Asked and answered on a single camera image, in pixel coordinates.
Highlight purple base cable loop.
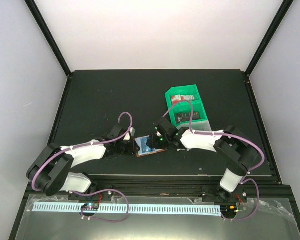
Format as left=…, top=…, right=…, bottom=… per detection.
left=80, top=189, right=130, bottom=223

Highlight right circuit board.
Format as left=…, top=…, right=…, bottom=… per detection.
left=224, top=205, right=247, bottom=214

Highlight left circuit board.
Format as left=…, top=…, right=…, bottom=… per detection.
left=81, top=203, right=99, bottom=211

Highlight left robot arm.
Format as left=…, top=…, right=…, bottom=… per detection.
left=26, top=123, right=138, bottom=200

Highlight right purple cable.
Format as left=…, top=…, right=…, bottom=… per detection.
left=161, top=99, right=266, bottom=186

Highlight black frame post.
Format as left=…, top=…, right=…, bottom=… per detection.
left=24, top=0, right=72, bottom=77
left=245, top=0, right=294, bottom=77

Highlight green middle bin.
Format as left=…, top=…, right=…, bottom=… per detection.
left=168, top=100, right=211, bottom=131

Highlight red white cards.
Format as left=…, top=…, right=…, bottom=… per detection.
left=171, top=94, right=196, bottom=104

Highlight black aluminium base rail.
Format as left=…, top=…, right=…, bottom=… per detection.
left=27, top=174, right=293, bottom=203

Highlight green upper bin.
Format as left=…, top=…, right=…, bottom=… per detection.
left=165, top=84, right=201, bottom=108

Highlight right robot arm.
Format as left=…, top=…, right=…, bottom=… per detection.
left=146, top=117, right=266, bottom=202

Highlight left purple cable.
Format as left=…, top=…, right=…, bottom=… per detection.
left=31, top=111, right=134, bottom=192

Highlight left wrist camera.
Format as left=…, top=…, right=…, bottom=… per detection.
left=123, top=127, right=136, bottom=141

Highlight left black frame post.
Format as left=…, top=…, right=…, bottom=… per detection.
left=24, top=0, right=72, bottom=77

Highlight black cards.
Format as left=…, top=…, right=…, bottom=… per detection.
left=175, top=111, right=201, bottom=124

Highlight green bin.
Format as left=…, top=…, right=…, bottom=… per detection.
left=168, top=100, right=211, bottom=131
left=165, top=84, right=201, bottom=108

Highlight white slotted cable duct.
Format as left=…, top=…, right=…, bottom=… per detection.
left=32, top=202, right=221, bottom=217

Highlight white bin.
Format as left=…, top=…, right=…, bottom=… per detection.
left=176, top=120, right=212, bottom=132

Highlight circuit board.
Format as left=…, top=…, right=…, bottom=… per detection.
left=224, top=205, right=247, bottom=214
left=81, top=203, right=99, bottom=211

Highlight brown leather card holder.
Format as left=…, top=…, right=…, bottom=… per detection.
left=134, top=134, right=167, bottom=158

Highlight right black frame post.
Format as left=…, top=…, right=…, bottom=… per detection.
left=245, top=0, right=294, bottom=77

